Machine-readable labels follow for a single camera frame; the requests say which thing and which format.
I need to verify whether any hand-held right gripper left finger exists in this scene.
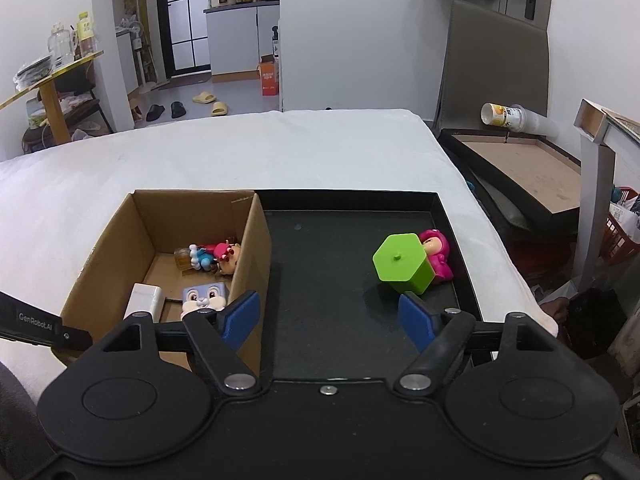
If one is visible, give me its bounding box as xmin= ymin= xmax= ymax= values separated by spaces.
xmin=92 ymin=290 xmax=263 ymax=400

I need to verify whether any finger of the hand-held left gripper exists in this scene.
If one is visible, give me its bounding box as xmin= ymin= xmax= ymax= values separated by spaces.
xmin=62 ymin=327 xmax=93 ymax=350

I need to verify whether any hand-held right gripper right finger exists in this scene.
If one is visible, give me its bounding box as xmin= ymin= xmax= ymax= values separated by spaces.
xmin=395 ymin=292 xmax=563 ymax=396

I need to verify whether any blue bunny face box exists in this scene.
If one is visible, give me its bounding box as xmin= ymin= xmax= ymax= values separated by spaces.
xmin=179 ymin=282 xmax=232 ymax=321

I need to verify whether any pink toy figurine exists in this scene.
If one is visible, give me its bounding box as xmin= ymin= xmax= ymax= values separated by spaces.
xmin=419 ymin=228 xmax=455 ymax=285

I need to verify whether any green hexagonal box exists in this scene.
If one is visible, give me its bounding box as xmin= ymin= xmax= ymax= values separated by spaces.
xmin=372 ymin=232 xmax=435 ymax=296

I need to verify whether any red-haired toy figurine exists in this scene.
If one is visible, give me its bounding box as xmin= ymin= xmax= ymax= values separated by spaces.
xmin=212 ymin=239 xmax=242 ymax=277

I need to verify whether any white rectangular box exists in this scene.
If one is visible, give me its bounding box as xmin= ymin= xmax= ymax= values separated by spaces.
xmin=122 ymin=283 xmax=166 ymax=323

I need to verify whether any black shallow tray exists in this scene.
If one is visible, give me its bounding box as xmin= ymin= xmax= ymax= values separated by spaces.
xmin=254 ymin=190 xmax=493 ymax=381

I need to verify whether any brown cardboard box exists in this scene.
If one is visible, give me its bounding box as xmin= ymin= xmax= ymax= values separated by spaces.
xmin=52 ymin=190 xmax=273 ymax=381

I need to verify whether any blue and red toy figurine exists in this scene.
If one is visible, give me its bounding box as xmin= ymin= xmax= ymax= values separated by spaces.
xmin=174 ymin=242 xmax=218 ymax=273

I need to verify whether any dark grey cloth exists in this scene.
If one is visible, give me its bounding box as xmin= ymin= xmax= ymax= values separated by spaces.
xmin=0 ymin=360 xmax=56 ymax=480

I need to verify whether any black framed brown tray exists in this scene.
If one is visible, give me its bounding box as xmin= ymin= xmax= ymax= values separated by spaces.
xmin=440 ymin=127 xmax=583 ymax=231

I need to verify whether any yellow wooden side table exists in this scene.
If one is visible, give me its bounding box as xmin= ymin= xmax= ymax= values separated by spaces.
xmin=0 ymin=50 xmax=105 ymax=146

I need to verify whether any red plastic basket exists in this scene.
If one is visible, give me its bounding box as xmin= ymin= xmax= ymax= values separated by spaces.
xmin=600 ymin=185 xmax=640 ymax=266

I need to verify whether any stack of paper cups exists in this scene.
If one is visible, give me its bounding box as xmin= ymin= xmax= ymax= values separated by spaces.
xmin=481 ymin=102 xmax=561 ymax=138

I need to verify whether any grey side table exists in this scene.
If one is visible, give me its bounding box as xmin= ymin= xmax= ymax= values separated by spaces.
xmin=572 ymin=99 xmax=640 ymax=281

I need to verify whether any orange carton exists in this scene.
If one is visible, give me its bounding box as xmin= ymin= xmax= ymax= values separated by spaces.
xmin=257 ymin=55 xmax=280 ymax=96

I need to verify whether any black low shelf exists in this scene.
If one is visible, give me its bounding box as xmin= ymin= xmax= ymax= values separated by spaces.
xmin=22 ymin=62 xmax=113 ymax=153

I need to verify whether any stack of wrapped plates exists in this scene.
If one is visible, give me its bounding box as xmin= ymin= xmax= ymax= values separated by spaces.
xmin=13 ymin=55 xmax=53 ymax=92

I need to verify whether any grey panel board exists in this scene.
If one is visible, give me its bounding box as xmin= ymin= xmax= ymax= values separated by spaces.
xmin=435 ymin=0 xmax=551 ymax=136

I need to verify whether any clear glass jar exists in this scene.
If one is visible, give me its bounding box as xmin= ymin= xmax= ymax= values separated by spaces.
xmin=47 ymin=22 xmax=78 ymax=68

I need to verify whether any white kitchen cabinet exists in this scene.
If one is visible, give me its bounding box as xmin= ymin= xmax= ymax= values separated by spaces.
xmin=205 ymin=2 xmax=281 ymax=83

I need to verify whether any white standing fan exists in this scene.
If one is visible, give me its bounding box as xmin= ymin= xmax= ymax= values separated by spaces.
xmin=117 ymin=17 xmax=171 ymax=95

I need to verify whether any yellow label bottle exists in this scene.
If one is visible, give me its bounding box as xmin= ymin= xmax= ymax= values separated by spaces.
xmin=76 ymin=11 xmax=97 ymax=57

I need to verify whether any black framed glass door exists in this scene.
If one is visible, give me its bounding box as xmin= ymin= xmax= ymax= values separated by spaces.
xmin=162 ymin=0 xmax=211 ymax=78

